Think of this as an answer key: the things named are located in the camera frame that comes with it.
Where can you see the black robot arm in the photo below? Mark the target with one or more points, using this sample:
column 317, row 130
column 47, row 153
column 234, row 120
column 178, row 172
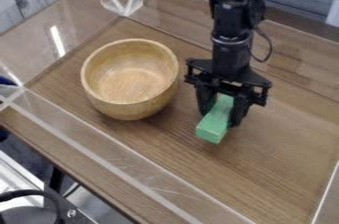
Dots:
column 237, row 19

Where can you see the clear acrylic tray wall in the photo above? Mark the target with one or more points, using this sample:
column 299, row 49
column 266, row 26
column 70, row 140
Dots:
column 271, row 174

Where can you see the green rectangular block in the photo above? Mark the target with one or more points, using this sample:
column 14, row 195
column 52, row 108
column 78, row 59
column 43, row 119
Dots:
column 214, row 126

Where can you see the black metal table leg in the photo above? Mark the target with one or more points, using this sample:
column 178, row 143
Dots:
column 56, row 180

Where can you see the black metal bracket with screw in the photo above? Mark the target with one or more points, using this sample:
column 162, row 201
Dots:
column 71, row 214

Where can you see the brown wooden bowl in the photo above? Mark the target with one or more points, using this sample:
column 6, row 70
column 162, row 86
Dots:
column 130, row 78

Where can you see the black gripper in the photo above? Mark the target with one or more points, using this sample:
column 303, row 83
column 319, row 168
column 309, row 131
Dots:
column 227, row 74

